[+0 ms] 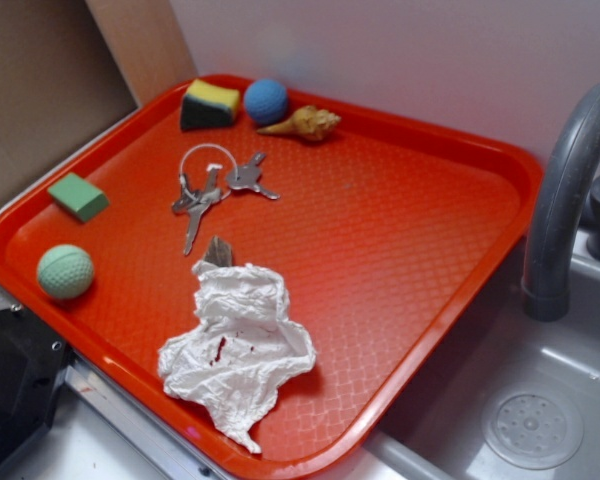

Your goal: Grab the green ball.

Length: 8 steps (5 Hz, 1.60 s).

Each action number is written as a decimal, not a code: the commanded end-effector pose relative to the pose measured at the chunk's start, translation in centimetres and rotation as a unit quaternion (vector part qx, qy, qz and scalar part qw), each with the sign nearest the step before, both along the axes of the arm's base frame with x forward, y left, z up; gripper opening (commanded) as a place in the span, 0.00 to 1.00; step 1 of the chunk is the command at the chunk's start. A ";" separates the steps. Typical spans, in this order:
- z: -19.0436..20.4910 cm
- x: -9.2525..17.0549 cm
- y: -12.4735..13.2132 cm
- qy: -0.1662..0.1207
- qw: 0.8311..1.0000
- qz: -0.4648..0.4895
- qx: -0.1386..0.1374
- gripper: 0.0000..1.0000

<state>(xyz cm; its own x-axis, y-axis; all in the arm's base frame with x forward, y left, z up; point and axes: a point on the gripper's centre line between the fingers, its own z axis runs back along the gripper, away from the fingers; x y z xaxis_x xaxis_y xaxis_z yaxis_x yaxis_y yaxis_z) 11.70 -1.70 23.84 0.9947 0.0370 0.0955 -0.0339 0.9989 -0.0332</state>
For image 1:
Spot tan conch seashell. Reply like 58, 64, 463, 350
256, 105, 342, 142

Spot silver keys on ring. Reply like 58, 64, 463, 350
171, 143, 281, 256

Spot green golf ball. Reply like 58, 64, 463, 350
36, 244, 95, 300

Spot small brown rock piece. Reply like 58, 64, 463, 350
202, 236, 234, 268

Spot yellow and black sponge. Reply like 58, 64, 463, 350
179, 79, 241, 131

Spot blue golf ball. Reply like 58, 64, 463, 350
243, 78, 288, 126

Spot grey plastic sink basin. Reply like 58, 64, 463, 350
365, 231, 600, 479

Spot round sink drain cover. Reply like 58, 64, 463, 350
481, 382, 584, 470

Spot grey curved faucet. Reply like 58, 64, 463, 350
521, 83, 600, 322

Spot crumpled white paper tissue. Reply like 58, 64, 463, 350
158, 260, 317, 454

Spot brown cardboard panel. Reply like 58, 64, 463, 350
0, 1, 197, 207

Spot orange plastic tray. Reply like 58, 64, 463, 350
0, 85, 542, 479

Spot green rectangular block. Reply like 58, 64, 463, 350
47, 173, 109, 223

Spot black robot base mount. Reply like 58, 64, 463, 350
0, 308, 70, 474

